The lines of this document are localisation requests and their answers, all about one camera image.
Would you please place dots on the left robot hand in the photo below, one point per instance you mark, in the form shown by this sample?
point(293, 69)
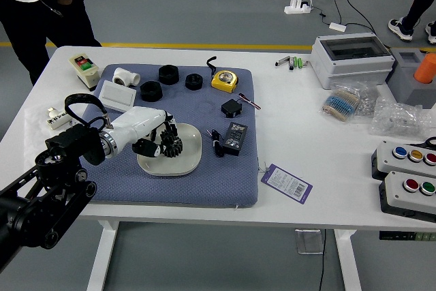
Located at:
point(136, 122)

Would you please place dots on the large black gear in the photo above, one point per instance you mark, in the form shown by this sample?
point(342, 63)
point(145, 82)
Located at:
point(175, 150)

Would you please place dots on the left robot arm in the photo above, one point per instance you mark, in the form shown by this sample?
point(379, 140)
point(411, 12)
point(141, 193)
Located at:
point(54, 185)

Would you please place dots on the large black plastic nut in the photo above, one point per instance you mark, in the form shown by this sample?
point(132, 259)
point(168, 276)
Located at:
point(150, 91)
point(168, 75)

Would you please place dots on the small black plastic nut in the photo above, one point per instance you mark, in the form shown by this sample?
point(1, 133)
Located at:
point(193, 82)

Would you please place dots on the grey box under table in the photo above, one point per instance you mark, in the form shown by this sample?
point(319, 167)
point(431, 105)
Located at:
point(308, 241)

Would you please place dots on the blue-yellow-red button box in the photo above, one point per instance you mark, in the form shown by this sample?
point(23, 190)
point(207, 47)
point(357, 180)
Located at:
point(385, 161)

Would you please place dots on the red-green button box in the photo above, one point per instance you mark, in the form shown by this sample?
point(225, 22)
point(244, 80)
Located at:
point(395, 195)

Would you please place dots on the white pipe tee fitting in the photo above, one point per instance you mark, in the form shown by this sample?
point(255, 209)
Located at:
point(124, 76)

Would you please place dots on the white square plate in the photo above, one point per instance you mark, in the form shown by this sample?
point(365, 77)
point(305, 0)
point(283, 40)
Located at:
point(187, 163)

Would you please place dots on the white labelled tube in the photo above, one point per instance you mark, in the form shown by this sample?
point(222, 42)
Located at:
point(57, 120)

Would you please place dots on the blue-grey cushion mat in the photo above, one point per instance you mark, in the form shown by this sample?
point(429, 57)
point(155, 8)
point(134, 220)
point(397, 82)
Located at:
point(190, 182)

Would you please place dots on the yellow tape measure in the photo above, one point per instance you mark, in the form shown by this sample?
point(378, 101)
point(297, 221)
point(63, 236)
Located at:
point(223, 79)

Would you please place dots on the black digital display module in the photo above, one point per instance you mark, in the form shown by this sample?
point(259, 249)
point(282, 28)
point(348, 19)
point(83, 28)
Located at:
point(234, 137)

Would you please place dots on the person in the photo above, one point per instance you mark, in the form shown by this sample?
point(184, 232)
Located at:
point(51, 22)
point(419, 1)

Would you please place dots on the white table leg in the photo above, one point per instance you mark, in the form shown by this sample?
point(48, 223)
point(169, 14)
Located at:
point(102, 257)
point(349, 263)

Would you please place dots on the purple product tag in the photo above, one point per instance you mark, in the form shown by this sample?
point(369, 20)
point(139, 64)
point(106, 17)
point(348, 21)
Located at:
point(286, 183)

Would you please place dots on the black marker pen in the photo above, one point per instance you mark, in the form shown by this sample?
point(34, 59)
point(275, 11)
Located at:
point(292, 63)

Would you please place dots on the green battery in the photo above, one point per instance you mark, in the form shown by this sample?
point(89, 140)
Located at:
point(300, 62)
point(296, 62)

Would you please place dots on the white power strip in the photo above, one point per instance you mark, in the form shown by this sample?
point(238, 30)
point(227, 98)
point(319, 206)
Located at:
point(293, 9)

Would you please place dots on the bag of resistors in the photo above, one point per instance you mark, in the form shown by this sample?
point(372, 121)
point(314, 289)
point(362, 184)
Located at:
point(340, 103)

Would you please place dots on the white power adapter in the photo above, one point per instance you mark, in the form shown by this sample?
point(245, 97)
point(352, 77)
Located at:
point(337, 26)

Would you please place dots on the clear bag of screws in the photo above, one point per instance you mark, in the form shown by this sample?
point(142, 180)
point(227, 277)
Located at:
point(367, 100)

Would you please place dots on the bubble wrap bag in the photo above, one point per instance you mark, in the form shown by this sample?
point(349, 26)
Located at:
point(398, 119)

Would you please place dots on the grey block holder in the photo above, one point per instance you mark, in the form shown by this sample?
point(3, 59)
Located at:
point(405, 90)

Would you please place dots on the table height control panel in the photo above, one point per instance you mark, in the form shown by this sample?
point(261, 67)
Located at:
point(405, 236)

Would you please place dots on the orange cylinder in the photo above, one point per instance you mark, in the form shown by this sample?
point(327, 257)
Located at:
point(425, 69)

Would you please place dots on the white wall switch panel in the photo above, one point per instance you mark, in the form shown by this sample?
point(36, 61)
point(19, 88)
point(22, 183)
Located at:
point(116, 96)

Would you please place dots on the cream red-green switch box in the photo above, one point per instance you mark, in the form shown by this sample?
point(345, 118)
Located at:
point(81, 64)

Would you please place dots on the grey electrical enclosure box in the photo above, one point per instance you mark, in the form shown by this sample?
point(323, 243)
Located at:
point(351, 69)

